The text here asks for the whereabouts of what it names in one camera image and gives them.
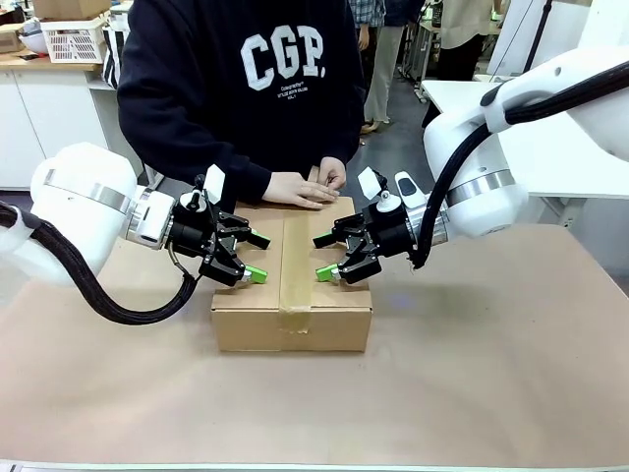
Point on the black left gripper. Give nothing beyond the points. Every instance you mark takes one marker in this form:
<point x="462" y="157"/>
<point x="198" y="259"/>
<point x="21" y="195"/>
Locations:
<point x="189" y="236"/>

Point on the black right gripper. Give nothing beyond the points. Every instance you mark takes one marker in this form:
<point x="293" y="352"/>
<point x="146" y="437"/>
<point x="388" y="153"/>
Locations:
<point x="390" y="231"/>

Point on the large brown cardboard box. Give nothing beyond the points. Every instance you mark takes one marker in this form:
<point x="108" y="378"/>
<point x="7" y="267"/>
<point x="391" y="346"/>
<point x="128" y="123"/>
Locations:
<point x="245" y="324"/>

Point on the person's left forearm black sleeve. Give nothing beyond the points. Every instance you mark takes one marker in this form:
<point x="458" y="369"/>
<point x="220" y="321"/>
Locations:
<point x="353" y="123"/>

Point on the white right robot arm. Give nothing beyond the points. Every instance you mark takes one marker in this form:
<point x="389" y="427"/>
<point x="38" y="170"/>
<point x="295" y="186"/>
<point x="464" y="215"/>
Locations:
<point x="467" y="142"/>

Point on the person's right forearm black sleeve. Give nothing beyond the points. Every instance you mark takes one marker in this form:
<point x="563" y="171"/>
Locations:
<point x="196" y="162"/>

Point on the cardboard box on shelf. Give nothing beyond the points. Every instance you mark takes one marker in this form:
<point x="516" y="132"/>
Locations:
<point x="69" y="9"/>

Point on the small flat brown box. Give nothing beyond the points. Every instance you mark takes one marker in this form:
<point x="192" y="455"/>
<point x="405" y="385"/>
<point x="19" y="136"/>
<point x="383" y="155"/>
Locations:
<point x="10" y="39"/>

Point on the person's left hand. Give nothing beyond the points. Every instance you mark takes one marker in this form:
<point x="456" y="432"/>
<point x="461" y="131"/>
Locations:
<point x="334" y="172"/>

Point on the person's right hand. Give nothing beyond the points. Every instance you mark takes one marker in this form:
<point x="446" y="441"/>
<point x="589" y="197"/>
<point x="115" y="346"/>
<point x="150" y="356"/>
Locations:
<point x="290" y="189"/>

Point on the brown packing tape strip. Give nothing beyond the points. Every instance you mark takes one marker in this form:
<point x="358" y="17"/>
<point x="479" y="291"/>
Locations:
<point x="295" y="265"/>

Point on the person in black hoodie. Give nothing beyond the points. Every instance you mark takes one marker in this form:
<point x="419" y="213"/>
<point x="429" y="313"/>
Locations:
<point x="221" y="108"/>

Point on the person in beige trousers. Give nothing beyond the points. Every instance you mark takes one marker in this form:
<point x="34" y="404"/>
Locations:
<point x="388" y="74"/>

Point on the person in white top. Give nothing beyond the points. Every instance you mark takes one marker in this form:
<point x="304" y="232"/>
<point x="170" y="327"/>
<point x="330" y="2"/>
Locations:
<point x="467" y="54"/>

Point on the black white striped bag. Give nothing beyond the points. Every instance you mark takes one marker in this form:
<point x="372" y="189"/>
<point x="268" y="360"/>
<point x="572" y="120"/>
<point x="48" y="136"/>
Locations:
<point x="112" y="59"/>

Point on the person in plaid shirt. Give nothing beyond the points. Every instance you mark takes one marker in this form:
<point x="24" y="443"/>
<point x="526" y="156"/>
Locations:
<point x="366" y="12"/>

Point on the white background table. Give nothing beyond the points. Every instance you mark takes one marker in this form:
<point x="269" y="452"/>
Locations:
<point x="29" y="108"/>

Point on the white plastic basket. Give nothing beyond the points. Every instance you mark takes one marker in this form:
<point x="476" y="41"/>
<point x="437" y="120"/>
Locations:
<point x="74" y="46"/>

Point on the black tripod stand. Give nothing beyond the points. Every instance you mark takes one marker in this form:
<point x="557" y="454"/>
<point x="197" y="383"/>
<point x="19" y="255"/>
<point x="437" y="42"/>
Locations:
<point x="540" y="29"/>

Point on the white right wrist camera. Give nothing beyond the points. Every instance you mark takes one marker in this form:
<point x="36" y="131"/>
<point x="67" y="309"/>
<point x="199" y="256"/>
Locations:
<point x="368" y="183"/>

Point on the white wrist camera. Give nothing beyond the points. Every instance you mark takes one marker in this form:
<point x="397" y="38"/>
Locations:
<point x="214" y="182"/>
<point x="368" y="183"/>

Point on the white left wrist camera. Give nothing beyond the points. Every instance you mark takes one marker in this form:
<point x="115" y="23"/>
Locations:
<point x="214" y="182"/>

